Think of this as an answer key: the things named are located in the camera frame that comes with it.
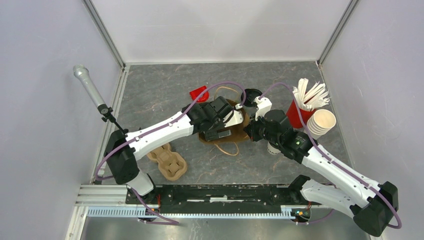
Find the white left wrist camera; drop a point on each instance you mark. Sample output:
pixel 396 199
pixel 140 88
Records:
pixel 235 117

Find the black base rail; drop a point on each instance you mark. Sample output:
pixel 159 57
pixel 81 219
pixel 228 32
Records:
pixel 224 198

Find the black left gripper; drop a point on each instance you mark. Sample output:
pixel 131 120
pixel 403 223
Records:
pixel 213 133

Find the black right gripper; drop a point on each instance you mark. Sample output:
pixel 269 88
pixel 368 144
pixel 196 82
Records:
pixel 253 124

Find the red plastic cup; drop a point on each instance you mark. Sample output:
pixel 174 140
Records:
pixel 294 118

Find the stack of white paper cups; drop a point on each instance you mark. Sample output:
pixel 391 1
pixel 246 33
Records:
pixel 321 122

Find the silver microphone on stand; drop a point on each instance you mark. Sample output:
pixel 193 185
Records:
pixel 83 75

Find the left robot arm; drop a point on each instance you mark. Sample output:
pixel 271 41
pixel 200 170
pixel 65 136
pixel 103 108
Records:
pixel 125 149

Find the brown cardboard cup carrier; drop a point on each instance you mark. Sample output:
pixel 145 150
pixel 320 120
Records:
pixel 171 164

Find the stack of black lids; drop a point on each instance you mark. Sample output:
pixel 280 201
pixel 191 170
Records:
pixel 249 95

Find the white paper coffee cup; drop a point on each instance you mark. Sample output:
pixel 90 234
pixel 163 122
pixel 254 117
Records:
pixel 272 150

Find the green paper bag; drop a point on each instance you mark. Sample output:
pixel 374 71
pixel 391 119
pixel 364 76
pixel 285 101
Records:
pixel 237 135

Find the red plastic ring tool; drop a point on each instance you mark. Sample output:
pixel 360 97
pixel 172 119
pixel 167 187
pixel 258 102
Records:
pixel 197 94

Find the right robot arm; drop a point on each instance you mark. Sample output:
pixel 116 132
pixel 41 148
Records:
pixel 371 205

